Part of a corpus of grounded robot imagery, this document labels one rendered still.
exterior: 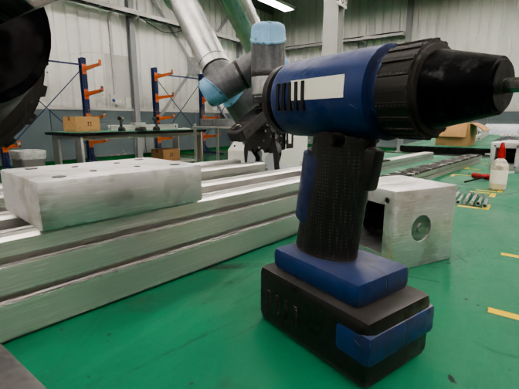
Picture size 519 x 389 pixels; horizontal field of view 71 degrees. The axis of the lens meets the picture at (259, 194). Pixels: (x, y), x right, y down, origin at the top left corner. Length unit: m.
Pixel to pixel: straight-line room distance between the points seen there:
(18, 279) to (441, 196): 0.44
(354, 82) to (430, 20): 11.92
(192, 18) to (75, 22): 8.27
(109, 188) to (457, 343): 0.32
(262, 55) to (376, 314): 0.65
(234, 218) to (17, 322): 0.24
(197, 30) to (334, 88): 0.80
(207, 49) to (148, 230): 0.66
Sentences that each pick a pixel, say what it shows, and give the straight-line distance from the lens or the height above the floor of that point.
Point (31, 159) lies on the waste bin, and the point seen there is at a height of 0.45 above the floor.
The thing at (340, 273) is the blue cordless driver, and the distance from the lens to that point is 0.26.
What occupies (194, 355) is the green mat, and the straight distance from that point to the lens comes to 0.30.
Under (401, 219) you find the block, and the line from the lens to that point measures 0.44.
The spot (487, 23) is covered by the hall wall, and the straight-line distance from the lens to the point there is 11.86.
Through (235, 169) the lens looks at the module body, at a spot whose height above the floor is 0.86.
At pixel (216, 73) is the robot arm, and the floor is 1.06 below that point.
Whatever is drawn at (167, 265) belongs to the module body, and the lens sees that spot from 0.41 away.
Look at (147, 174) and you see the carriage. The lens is 0.37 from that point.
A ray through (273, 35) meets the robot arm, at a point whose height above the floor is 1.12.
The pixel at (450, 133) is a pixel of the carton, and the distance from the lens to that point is 2.75.
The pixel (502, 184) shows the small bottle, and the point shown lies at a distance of 1.07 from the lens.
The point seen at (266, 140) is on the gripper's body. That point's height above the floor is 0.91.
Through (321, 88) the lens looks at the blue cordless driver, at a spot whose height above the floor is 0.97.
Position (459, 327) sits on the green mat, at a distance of 0.37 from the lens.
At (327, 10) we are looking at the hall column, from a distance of 7.44.
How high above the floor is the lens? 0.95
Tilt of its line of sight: 12 degrees down
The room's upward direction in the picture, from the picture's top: straight up
